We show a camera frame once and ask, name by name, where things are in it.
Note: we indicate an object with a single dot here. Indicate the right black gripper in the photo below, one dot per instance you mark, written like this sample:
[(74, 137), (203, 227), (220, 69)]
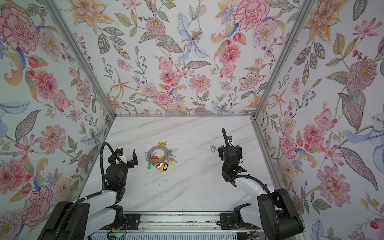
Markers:
[(229, 149)]

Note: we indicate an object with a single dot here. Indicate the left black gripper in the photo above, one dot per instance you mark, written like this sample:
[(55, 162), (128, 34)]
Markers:
[(129, 162)]

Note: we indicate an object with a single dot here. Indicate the round metal key organizer disc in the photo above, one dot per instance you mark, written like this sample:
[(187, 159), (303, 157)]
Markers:
[(165, 154)]

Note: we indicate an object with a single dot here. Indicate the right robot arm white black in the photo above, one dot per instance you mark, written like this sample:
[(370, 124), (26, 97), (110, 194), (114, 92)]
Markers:
[(274, 213)]

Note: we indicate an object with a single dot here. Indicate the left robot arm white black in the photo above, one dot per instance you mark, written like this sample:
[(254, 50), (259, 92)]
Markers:
[(80, 219)]

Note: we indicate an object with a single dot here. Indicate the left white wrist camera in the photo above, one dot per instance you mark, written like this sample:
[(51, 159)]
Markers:
[(119, 152)]

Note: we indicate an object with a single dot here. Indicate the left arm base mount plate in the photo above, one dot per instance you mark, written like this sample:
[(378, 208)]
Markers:
[(127, 222)]

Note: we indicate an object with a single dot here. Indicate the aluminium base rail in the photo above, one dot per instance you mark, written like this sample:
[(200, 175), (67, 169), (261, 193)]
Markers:
[(179, 220)]

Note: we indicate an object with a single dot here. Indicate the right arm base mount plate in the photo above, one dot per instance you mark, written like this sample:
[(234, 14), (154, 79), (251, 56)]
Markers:
[(231, 222)]

